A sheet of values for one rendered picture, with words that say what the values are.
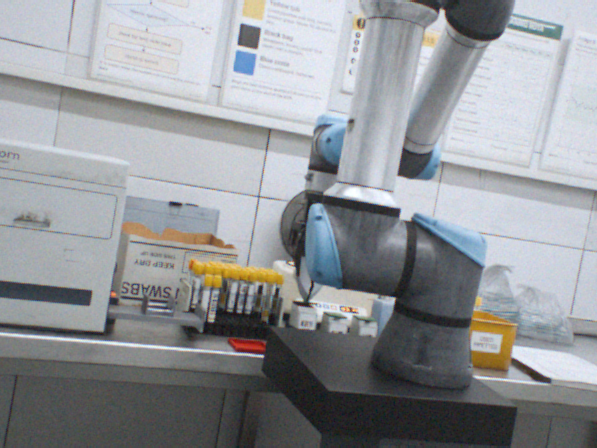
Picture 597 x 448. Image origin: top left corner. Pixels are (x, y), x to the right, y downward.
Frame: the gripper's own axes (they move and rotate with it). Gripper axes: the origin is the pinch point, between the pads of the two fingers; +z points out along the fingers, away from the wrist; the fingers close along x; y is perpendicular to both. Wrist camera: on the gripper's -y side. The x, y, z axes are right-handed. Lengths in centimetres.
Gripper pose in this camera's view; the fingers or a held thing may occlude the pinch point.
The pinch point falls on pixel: (308, 295)
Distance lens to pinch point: 153.4
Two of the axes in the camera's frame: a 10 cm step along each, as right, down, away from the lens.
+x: -9.2, -1.4, -3.6
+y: -3.5, -1.2, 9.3
